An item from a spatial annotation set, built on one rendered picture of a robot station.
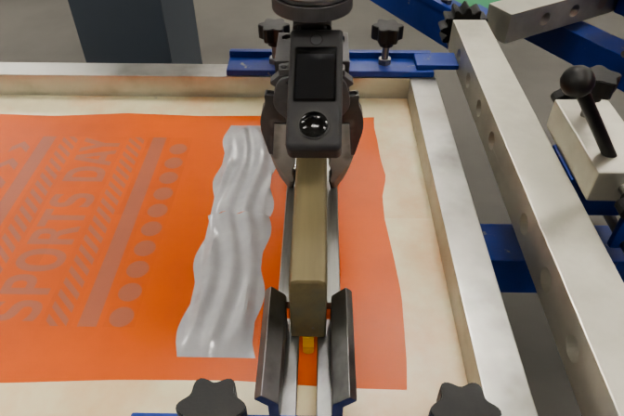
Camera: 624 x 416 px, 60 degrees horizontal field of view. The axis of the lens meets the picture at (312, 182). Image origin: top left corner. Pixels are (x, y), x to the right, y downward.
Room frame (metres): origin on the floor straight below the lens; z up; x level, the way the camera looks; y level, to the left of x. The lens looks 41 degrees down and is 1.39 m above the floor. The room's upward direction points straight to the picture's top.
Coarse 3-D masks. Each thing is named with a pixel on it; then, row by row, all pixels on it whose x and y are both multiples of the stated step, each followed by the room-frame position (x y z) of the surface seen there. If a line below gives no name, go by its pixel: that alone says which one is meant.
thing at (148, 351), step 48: (192, 240) 0.41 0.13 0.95; (384, 240) 0.41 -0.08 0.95; (192, 288) 0.34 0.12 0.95; (384, 288) 0.34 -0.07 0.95; (0, 336) 0.29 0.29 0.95; (48, 336) 0.29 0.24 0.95; (96, 336) 0.29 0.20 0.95; (144, 336) 0.29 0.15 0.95; (384, 336) 0.29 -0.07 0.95; (384, 384) 0.24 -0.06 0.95
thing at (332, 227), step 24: (288, 192) 0.44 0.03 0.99; (336, 192) 0.44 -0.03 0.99; (288, 216) 0.40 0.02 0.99; (336, 216) 0.40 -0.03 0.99; (288, 240) 0.37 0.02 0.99; (336, 240) 0.37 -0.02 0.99; (288, 264) 0.34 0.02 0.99; (336, 264) 0.34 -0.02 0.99; (288, 288) 0.31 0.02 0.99; (336, 288) 0.31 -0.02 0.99
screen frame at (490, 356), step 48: (144, 96) 0.70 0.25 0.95; (192, 96) 0.70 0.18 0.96; (240, 96) 0.70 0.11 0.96; (384, 96) 0.70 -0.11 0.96; (432, 96) 0.65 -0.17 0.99; (432, 144) 0.54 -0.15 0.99; (432, 192) 0.46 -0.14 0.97; (480, 240) 0.37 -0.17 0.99; (480, 288) 0.31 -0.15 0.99; (480, 336) 0.26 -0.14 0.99; (480, 384) 0.22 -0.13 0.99
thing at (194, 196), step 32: (0, 128) 0.62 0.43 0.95; (32, 128) 0.62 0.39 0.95; (64, 128) 0.62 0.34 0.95; (96, 128) 0.62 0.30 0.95; (128, 128) 0.62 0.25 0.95; (160, 128) 0.62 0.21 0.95; (192, 128) 0.62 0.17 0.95; (224, 128) 0.62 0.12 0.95; (192, 160) 0.55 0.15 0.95; (352, 160) 0.55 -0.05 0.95; (192, 192) 0.49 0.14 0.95; (352, 192) 0.49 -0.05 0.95
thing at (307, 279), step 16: (304, 160) 0.42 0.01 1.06; (320, 160) 0.42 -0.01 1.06; (304, 176) 0.39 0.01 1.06; (320, 176) 0.39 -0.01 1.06; (304, 192) 0.37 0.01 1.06; (320, 192) 0.37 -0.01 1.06; (304, 208) 0.35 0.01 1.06; (320, 208) 0.35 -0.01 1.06; (304, 224) 0.33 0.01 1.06; (320, 224) 0.33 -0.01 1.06; (304, 240) 0.31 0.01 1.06; (320, 240) 0.31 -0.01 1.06; (304, 256) 0.29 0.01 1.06; (320, 256) 0.29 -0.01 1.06; (304, 272) 0.27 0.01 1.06; (320, 272) 0.28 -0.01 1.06; (304, 288) 0.27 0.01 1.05; (320, 288) 0.27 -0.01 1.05; (304, 304) 0.27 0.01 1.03; (320, 304) 0.27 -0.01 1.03; (304, 320) 0.27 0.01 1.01; (320, 320) 0.27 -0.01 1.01; (320, 336) 0.27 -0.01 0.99
